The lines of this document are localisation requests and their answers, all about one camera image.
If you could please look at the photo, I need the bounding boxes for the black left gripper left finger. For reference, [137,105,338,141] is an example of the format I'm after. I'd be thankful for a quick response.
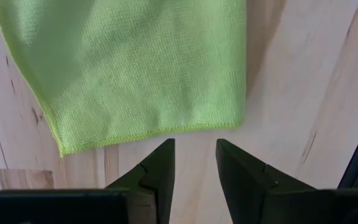
[106,138,176,224]

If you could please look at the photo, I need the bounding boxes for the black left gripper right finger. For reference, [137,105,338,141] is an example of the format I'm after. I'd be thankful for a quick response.
[215,138,317,224]

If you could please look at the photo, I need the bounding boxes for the lime green microfiber towel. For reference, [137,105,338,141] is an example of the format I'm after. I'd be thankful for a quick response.
[0,0,248,159]

